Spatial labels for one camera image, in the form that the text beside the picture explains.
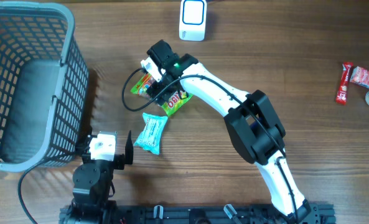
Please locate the white barcode scanner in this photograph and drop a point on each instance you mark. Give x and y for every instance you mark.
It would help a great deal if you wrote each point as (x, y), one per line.
(192, 20)

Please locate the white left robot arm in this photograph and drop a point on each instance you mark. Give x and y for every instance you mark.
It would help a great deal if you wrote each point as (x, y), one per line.
(93, 180)

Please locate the small red carton box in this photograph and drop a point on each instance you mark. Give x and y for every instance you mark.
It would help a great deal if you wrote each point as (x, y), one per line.
(360, 76)

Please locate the Haribo gummy candy bag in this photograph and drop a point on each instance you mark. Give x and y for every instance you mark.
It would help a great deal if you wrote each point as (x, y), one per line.
(175, 100)

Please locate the red Nescafe stick sachet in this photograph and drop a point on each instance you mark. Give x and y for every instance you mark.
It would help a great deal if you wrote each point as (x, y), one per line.
(341, 97)

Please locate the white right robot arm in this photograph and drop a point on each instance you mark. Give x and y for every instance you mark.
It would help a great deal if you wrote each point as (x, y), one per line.
(253, 126)

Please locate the teal tissue packet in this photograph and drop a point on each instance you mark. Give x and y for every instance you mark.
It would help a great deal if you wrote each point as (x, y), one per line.
(150, 138)

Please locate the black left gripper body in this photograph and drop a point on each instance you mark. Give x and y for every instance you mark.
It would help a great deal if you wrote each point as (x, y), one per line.
(107, 167)

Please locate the grey plastic shopping basket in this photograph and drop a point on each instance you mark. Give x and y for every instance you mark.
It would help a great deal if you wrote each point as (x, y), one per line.
(43, 85)

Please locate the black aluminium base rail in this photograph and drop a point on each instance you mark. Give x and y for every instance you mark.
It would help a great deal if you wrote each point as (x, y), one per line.
(253, 214)

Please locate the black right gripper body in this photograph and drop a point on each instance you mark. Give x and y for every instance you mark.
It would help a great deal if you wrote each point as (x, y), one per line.
(155, 88)

